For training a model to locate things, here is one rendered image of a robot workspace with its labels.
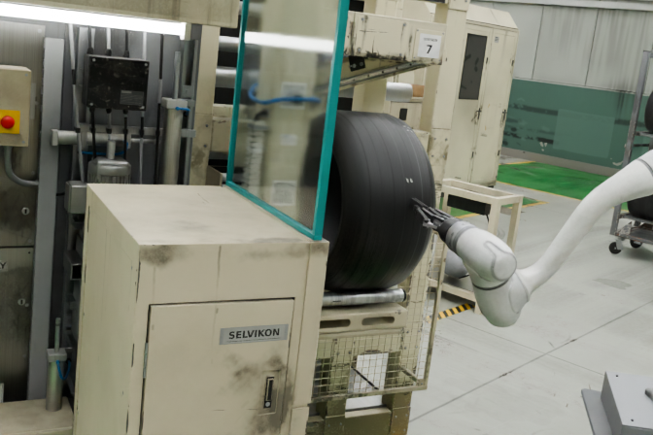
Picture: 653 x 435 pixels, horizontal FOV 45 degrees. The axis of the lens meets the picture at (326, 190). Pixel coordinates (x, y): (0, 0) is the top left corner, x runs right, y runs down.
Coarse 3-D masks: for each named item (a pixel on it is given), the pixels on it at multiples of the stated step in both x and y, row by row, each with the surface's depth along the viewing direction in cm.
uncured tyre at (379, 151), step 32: (352, 128) 235; (384, 128) 239; (352, 160) 230; (384, 160) 230; (416, 160) 236; (352, 192) 227; (384, 192) 228; (416, 192) 233; (352, 224) 228; (384, 224) 228; (416, 224) 233; (352, 256) 231; (384, 256) 233; (416, 256) 239; (352, 288) 244; (384, 288) 252
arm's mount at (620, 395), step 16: (608, 384) 246; (624, 384) 245; (640, 384) 245; (608, 400) 242; (624, 400) 234; (640, 400) 235; (608, 416) 239; (624, 416) 225; (640, 416) 226; (624, 432) 221; (640, 432) 220
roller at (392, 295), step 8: (392, 288) 254; (400, 288) 255; (328, 296) 241; (336, 296) 242; (344, 296) 243; (352, 296) 245; (360, 296) 246; (368, 296) 247; (376, 296) 248; (384, 296) 250; (392, 296) 251; (400, 296) 253; (328, 304) 241; (336, 304) 243; (344, 304) 244; (352, 304) 246; (360, 304) 247
